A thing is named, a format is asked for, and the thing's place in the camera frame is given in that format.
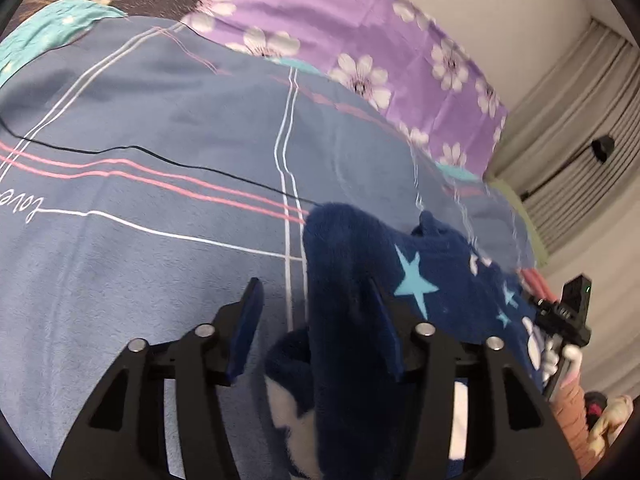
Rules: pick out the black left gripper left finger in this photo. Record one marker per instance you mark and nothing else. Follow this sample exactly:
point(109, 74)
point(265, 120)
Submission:
point(119, 432)

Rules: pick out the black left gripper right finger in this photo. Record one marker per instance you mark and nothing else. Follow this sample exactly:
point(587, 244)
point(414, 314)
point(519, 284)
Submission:
point(511, 432)

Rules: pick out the navy fleece star-print garment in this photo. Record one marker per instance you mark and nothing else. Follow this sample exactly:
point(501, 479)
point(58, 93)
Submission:
point(341, 412)

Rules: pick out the folded pink clothes stack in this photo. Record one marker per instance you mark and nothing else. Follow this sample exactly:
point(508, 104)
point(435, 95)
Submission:
point(535, 287)

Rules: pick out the person's right hand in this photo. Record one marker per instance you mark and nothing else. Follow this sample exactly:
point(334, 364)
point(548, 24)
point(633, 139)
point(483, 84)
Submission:
point(569, 410)

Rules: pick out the green bed sheet edge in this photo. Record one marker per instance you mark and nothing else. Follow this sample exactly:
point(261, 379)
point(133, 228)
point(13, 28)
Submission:
point(539, 250)

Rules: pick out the beige plush toy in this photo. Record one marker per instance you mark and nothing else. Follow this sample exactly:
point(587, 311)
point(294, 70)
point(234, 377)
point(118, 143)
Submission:
point(610, 424)

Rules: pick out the grey pleated curtain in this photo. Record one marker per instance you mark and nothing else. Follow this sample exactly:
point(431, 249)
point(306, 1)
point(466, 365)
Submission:
point(544, 152)

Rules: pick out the blue striped bed cover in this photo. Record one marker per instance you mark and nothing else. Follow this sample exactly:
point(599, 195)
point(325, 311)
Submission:
point(147, 174)

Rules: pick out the purple floral pillow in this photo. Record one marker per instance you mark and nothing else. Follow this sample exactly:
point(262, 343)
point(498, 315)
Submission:
point(389, 52)

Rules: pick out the teal patterned cloth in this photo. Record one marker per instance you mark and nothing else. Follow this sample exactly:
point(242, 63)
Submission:
point(49, 28)

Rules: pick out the black wall-mounted sensor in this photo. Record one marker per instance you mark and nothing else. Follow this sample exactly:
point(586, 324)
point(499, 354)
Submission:
point(602, 148)

